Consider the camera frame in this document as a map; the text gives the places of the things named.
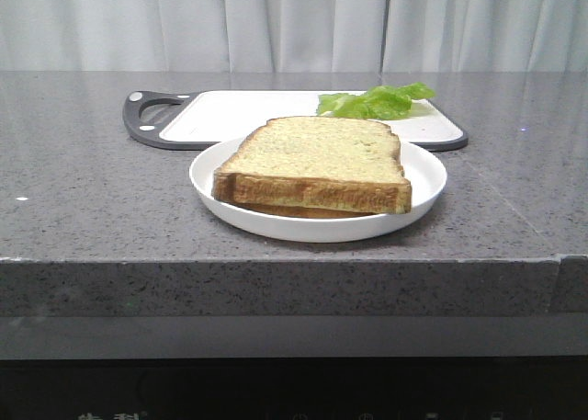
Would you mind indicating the bread slice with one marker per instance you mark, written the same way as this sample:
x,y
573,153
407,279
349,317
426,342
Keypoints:
x,y
301,212
317,162

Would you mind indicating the green lettuce leaf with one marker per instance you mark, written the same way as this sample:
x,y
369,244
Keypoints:
x,y
379,102

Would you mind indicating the white round plate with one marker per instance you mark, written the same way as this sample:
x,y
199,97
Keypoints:
x,y
425,171

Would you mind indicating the grey-white curtain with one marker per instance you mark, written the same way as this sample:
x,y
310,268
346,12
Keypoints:
x,y
294,36

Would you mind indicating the white cutting board black handle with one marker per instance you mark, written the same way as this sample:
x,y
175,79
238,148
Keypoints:
x,y
195,121

